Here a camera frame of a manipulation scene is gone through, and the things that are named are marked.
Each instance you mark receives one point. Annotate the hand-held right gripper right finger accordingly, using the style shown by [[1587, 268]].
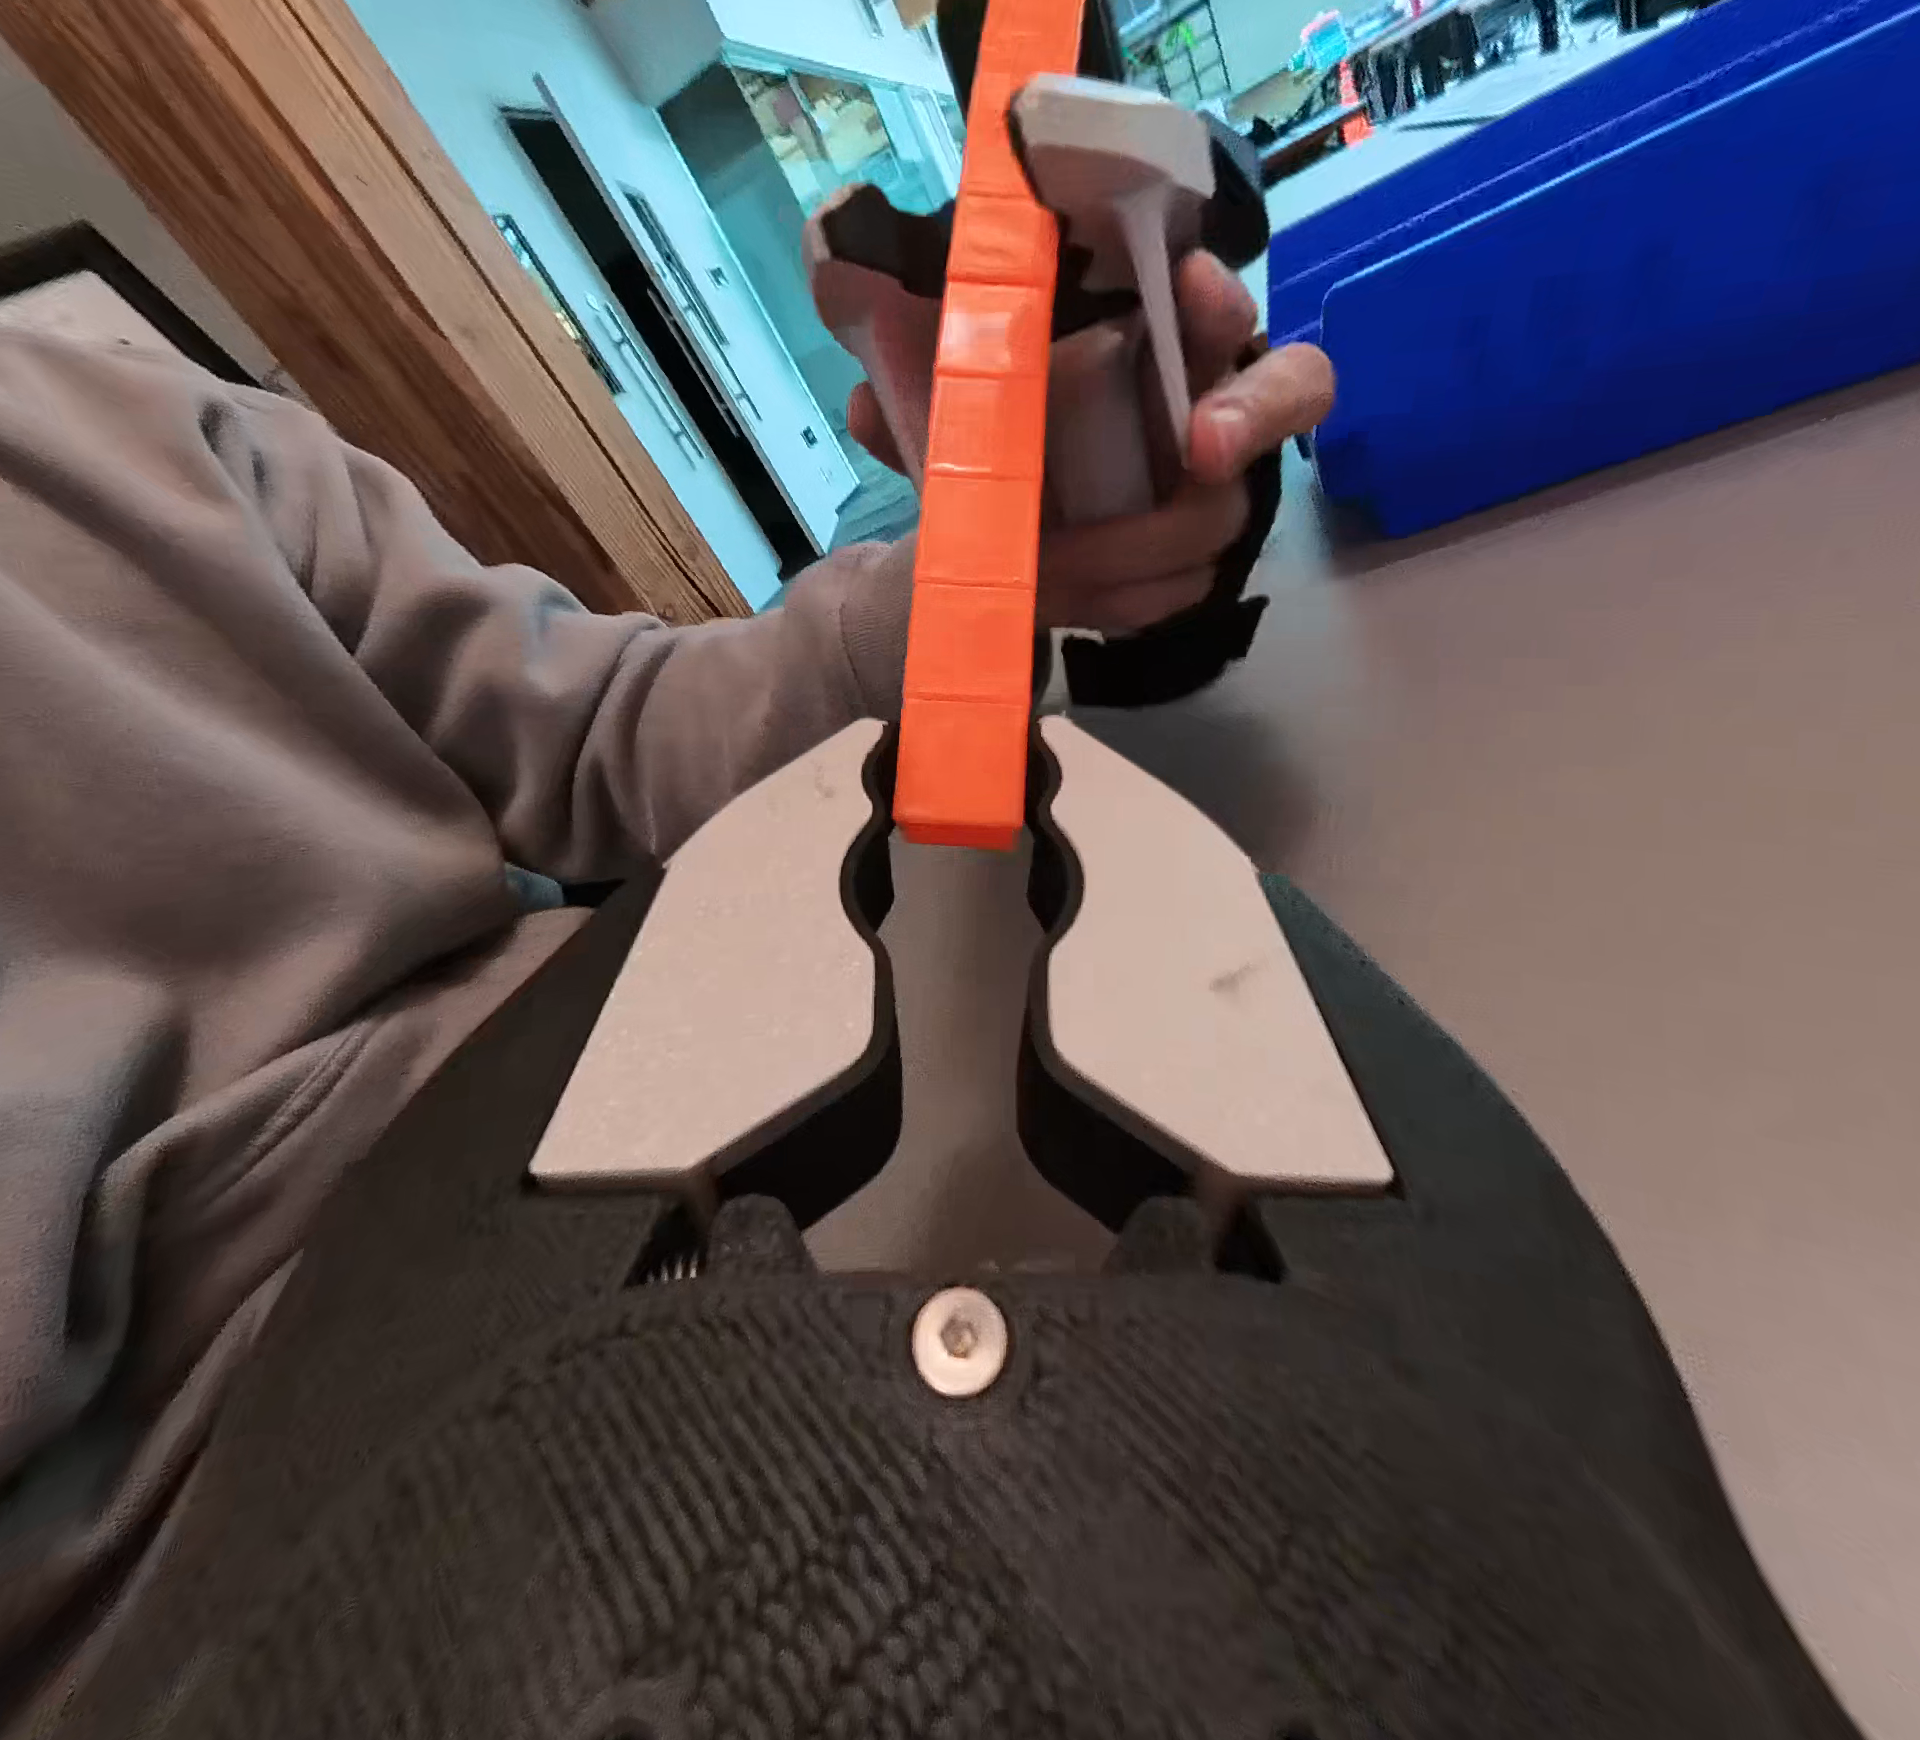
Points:
[[1199, 1007]]

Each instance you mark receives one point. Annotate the blue plastic bin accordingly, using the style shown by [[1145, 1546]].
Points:
[[1577, 268]]

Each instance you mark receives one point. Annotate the person's left forearm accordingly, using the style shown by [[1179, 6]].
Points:
[[454, 661]]

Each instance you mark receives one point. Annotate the orange traffic cone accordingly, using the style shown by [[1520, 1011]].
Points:
[[1353, 102]]

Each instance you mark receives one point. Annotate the grey desk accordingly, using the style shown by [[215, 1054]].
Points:
[[1577, 791]]

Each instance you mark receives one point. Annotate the orange segmented bar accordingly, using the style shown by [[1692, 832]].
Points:
[[991, 423]]

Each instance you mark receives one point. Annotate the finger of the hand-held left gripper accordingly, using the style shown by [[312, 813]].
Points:
[[884, 330], [1114, 139]]

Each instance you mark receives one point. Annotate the framed black and white poster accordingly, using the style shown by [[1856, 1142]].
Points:
[[89, 282]]

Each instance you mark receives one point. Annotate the person's grey hoodie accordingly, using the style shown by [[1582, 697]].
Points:
[[148, 1093]]

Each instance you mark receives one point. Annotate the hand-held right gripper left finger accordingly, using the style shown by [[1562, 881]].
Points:
[[719, 1007]]

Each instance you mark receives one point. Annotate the person's left hand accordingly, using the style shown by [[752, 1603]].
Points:
[[1184, 481]]

